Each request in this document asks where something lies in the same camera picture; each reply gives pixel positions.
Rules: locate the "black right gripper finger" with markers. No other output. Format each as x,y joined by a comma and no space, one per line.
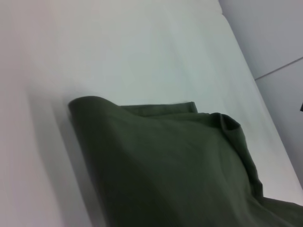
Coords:
301,107

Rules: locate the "dark green FREE T-shirt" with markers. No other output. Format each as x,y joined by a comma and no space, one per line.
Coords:
177,170

